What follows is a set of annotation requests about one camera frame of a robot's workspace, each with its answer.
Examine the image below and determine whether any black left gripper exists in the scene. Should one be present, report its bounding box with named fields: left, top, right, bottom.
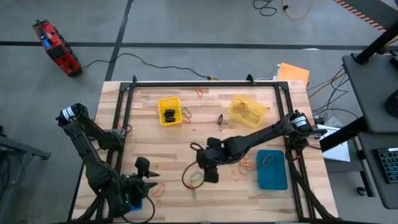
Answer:
left=129, top=157, right=160, bottom=205

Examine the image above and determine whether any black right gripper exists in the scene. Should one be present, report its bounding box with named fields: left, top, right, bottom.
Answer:
left=195, top=136, right=225, bottom=184

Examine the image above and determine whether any tan rubber band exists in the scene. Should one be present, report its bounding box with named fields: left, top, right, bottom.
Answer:
left=245, top=107, right=261, bottom=124
left=233, top=99, right=249, bottom=116

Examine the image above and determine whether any blue plastic basket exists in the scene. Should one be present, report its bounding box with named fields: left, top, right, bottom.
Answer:
left=129, top=198, right=144, bottom=213

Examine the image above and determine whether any teal plastic basket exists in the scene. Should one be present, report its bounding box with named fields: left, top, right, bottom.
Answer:
left=255, top=149, right=289, bottom=191

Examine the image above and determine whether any yellow slotted plastic basket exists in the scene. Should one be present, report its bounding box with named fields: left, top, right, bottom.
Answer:
left=157, top=96, right=183, bottom=127

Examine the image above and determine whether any translucent yellow basket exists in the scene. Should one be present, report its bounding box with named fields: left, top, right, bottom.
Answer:
left=227, top=94, right=268, bottom=129

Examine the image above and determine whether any orange paper folder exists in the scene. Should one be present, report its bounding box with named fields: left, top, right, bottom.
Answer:
left=275, top=62, right=311, bottom=88

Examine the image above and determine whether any white paper sheet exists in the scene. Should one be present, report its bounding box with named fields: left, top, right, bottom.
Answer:
left=322, top=124, right=351, bottom=163

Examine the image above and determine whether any grey metal stand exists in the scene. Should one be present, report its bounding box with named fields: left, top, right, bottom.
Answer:
left=0, top=126, right=52, bottom=224

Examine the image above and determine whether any black diagonal beam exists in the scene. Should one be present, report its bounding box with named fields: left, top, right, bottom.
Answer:
left=319, top=115, right=369, bottom=153
left=354, top=26, right=398, bottom=65

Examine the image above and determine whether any red power tool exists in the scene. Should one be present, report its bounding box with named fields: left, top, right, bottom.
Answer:
left=32, top=19, right=83, bottom=77

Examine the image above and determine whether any grey side desk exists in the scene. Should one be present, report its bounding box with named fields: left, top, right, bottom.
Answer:
left=341, top=52, right=398, bottom=210

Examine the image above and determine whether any keyboard with coloured keys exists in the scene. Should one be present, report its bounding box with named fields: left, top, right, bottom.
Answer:
left=376, top=146, right=398, bottom=185

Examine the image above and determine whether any black round object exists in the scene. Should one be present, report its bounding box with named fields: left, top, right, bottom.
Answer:
left=386, top=89, right=398, bottom=119

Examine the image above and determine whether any black mat with orange stripes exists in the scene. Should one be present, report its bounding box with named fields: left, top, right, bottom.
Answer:
left=331, top=0, right=398, bottom=34

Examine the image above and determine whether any black metal rig frame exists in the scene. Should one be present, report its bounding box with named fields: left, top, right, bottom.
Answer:
left=67, top=74, right=338, bottom=224

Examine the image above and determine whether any black floor power cable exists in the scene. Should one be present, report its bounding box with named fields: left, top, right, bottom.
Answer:
left=81, top=52, right=218, bottom=81

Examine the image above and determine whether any black coiled floor cable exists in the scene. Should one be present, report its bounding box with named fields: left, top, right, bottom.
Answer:
left=252, top=0, right=279, bottom=17

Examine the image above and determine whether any yellow floor cable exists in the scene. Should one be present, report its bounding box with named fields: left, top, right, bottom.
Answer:
left=281, top=0, right=314, bottom=21

